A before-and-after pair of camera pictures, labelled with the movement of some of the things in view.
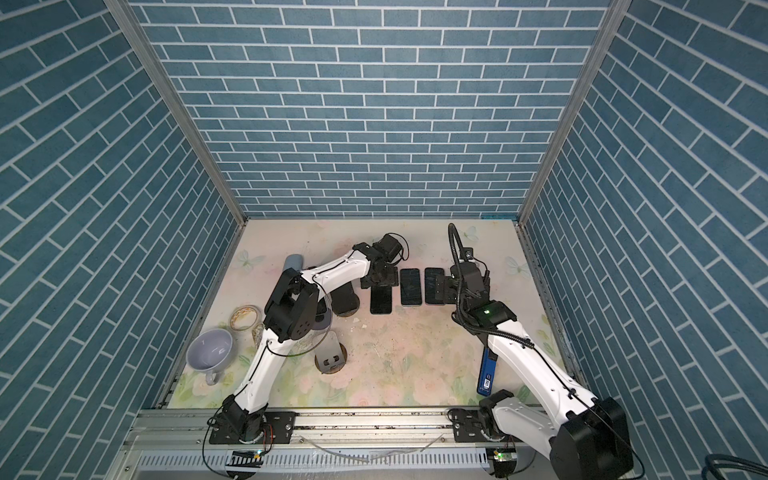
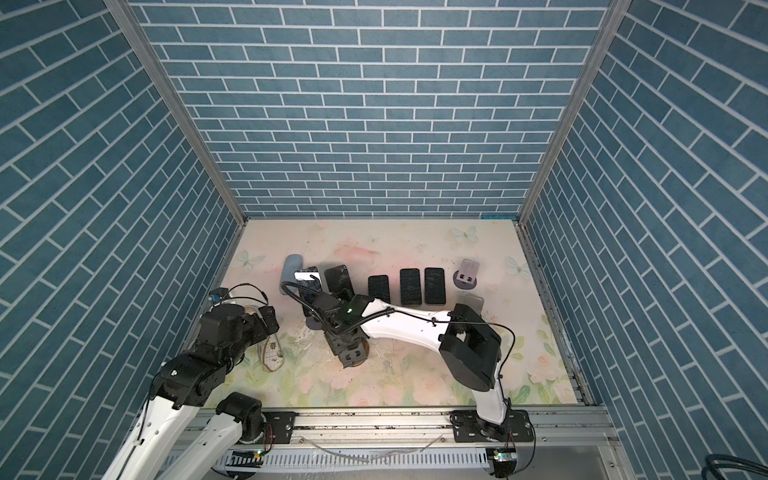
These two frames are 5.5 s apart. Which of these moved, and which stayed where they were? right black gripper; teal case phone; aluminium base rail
Moved: right black gripper
Stayed: aluminium base rail; teal case phone
